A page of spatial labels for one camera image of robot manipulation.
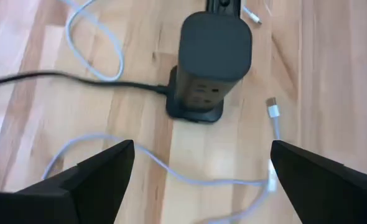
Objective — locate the black tower power strip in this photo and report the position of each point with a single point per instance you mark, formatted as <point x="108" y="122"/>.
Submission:
<point x="214" y="46"/>

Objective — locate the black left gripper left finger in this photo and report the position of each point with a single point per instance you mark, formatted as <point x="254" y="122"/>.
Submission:
<point x="62" y="199"/>

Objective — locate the black USB charger adapter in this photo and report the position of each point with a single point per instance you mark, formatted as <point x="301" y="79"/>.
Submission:
<point x="224" y="7"/>

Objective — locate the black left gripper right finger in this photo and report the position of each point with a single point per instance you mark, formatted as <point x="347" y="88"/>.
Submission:
<point x="336" y="199"/>

